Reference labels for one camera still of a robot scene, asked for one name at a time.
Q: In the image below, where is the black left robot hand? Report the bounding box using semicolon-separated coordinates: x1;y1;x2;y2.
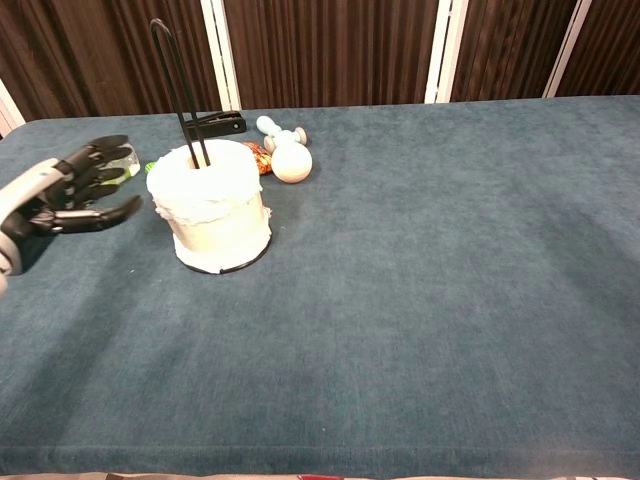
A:
0;134;144;254

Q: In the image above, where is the clear plastic bottle green cap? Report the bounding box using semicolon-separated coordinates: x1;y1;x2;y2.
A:
102;143;157;181

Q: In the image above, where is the white paper towel roll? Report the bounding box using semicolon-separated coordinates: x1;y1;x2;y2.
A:
146;139;274;275

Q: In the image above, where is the black clip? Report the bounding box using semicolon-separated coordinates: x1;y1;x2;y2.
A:
181;110;248;142

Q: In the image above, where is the orange patterned snack packet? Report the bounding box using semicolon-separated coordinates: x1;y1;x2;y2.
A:
241;141;274;177

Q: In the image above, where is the white bowling pin toy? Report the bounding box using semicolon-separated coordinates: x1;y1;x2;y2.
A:
255;115;314;185

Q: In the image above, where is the dark brown folding screen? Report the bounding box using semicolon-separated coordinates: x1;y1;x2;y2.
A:
0;0;640;124

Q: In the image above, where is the blue table cloth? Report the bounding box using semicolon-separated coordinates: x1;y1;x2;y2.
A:
0;94;640;479

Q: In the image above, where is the black paper towel holder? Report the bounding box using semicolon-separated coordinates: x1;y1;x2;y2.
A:
149;18;274;275

